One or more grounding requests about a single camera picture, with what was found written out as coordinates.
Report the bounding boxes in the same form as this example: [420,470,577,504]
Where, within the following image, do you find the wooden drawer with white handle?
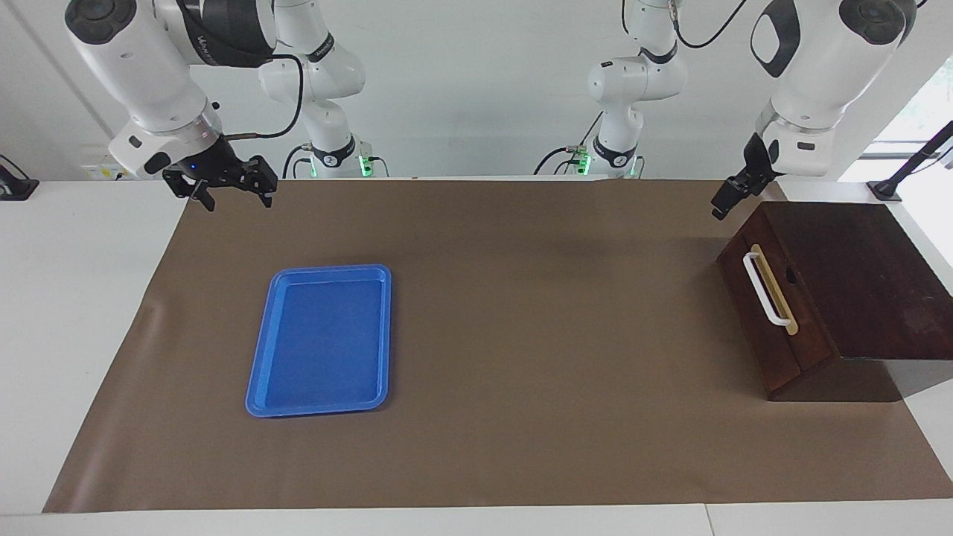
[716,214,836,396]

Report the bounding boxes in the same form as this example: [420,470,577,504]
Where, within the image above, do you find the white wall socket strip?
[80,153,142,182]

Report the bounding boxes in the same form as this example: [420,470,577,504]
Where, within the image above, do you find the brown table mat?
[42,179,953,514]

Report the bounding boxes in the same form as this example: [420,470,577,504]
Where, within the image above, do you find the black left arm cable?
[672,0,749,50]

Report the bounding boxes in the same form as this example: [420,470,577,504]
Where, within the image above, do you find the dark wooden cabinet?
[759,201,953,403]

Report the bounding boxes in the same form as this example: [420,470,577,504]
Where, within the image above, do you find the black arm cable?
[672,0,749,50]
[223,54,305,142]

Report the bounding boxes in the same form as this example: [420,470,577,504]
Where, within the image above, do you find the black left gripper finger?
[718,178,755,215]
[710,176,745,222]

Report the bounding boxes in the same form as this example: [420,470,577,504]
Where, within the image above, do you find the blue plastic tray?
[245,264,392,418]

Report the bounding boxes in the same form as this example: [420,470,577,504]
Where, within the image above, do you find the black camera stand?
[867,119,953,202]

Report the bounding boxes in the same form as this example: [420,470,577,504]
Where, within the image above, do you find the black right base cable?
[281,144,314,179]

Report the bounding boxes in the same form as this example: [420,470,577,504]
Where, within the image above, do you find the black table clamp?
[0,154,40,201]

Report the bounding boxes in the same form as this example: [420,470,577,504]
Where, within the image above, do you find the black base cable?
[533,112,604,177]
[281,144,314,179]

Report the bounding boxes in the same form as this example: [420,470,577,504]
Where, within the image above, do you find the black left base cable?
[533,112,604,177]

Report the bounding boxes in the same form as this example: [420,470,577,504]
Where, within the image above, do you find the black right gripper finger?
[162,172,217,213]
[241,155,279,208]

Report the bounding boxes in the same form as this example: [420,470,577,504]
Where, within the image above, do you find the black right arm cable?
[223,54,305,142]

